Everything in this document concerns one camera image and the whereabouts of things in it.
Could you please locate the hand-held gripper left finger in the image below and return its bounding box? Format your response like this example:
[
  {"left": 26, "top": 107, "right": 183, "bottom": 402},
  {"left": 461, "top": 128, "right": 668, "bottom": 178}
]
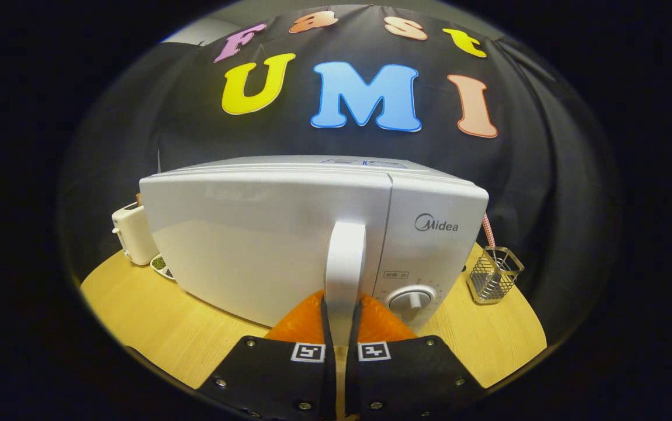
[{"left": 199, "top": 289, "right": 337, "bottom": 421}]

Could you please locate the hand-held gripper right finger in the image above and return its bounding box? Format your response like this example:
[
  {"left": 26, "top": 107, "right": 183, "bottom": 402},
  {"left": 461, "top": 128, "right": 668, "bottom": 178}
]
[{"left": 345, "top": 292, "right": 486, "bottom": 421}]

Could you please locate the white microwave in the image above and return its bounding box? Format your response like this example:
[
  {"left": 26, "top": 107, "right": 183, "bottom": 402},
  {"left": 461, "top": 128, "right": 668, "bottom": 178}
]
[{"left": 139, "top": 155, "right": 490, "bottom": 347}]

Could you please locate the white divided bean tray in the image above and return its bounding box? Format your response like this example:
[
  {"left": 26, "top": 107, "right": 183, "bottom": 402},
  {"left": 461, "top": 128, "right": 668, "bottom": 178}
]
[{"left": 150, "top": 254, "right": 176, "bottom": 281}]

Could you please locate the white toaster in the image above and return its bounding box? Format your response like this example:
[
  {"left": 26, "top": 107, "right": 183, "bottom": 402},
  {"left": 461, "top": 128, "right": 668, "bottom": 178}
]
[{"left": 112, "top": 202, "right": 160, "bottom": 267}]

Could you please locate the wire mesh holder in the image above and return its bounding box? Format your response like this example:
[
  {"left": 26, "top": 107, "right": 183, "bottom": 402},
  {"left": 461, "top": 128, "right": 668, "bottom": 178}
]
[{"left": 467, "top": 246, "right": 525, "bottom": 305}]

